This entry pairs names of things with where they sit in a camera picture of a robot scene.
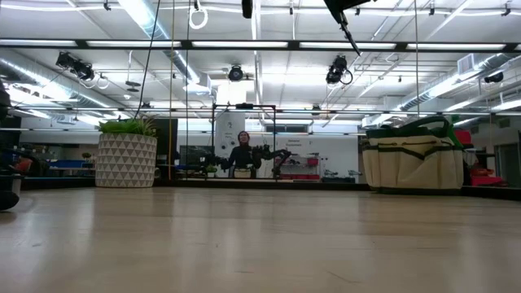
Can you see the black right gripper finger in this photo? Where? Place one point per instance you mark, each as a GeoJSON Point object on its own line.
{"type": "Point", "coordinates": [342, 6]}

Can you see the black background robot arm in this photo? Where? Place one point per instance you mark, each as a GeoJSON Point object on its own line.
{"type": "Point", "coordinates": [281, 154]}

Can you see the person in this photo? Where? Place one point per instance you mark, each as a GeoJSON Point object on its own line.
{"type": "Point", "coordinates": [244, 158]}

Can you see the beige green-trimmed gardening bag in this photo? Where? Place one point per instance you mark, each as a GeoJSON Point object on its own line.
{"type": "Point", "coordinates": [411, 163]}

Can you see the plant in white patterned pot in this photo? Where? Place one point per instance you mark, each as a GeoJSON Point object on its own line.
{"type": "Point", "coordinates": [126, 160]}

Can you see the silver ventilation duct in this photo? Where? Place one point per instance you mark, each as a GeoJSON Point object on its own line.
{"type": "Point", "coordinates": [447, 87]}
{"type": "Point", "coordinates": [40, 77]}

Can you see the blue table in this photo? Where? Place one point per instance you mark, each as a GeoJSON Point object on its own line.
{"type": "Point", "coordinates": [69, 163]}

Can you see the black monitor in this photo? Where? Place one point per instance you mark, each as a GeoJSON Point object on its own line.
{"type": "Point", "coordinates": [167, 136]}

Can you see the black aluminium rig frame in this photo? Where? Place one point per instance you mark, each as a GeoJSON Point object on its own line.
{"type": "Point", "coordinates": [187, 45]}

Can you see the red plastic bins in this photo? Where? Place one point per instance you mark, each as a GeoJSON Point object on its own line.
{"type": "Point", "coordinates": [486, 180]}

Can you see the white pillar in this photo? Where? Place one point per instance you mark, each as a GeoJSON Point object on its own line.
{"type": "Point", "coordinates": [230, 134]}

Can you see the black ceiling spotlight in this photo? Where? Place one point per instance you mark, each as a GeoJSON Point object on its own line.
{"type": "Point", "coordinates": [81, 71]}
{"type": "Point", "coordinates": [493, 77]}
{"type": "Point", "coordinates": [335, 71]}
{"type": "Point", "coordinates": [235, 74]}

